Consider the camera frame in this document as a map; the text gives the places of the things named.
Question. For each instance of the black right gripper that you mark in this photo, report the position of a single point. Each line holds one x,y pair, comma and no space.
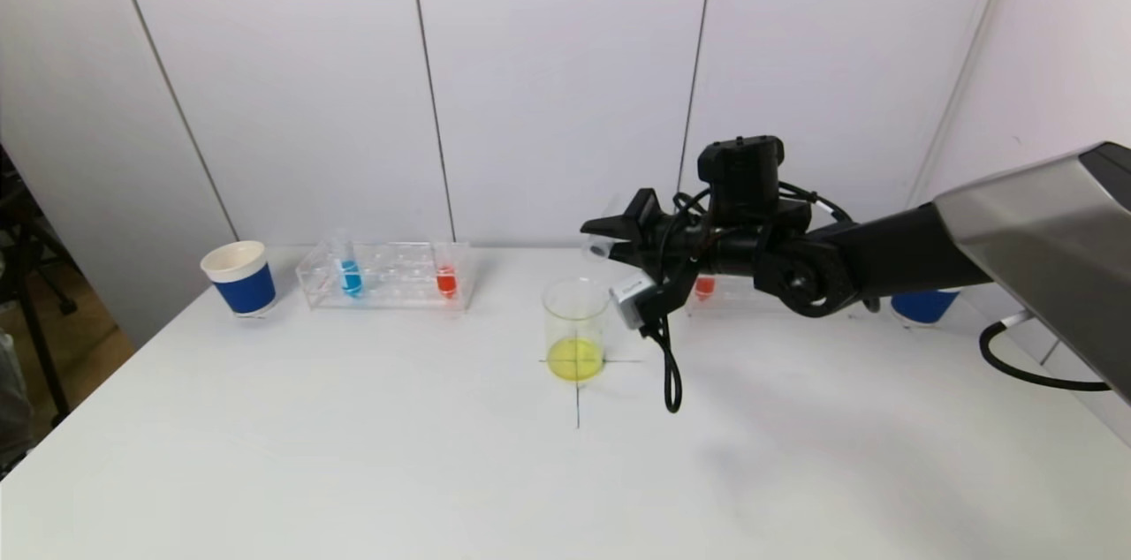
646,215

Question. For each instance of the test tube with yellow pigment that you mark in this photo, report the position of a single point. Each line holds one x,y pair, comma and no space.
599,249

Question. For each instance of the black and silver right robot arm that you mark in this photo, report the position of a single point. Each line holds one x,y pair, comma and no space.
884,260

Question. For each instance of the test tube with red pigment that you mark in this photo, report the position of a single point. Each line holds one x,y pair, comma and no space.
446,282
704,286

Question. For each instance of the clear acrylic test tube rack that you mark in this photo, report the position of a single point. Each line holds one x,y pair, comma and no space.
733,302
398,291

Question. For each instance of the clear glass beaker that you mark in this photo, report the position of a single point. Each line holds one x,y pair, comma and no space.
576,357

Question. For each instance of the test tube with blue pigment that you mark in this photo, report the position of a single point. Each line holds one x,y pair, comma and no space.
351,279

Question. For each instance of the blue and white paper cup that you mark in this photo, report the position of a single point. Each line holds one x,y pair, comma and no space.
243,286
923,308

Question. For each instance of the black tripod stand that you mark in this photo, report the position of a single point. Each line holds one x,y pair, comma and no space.
35,348

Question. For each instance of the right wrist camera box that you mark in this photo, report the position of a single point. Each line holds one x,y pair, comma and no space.
632,299

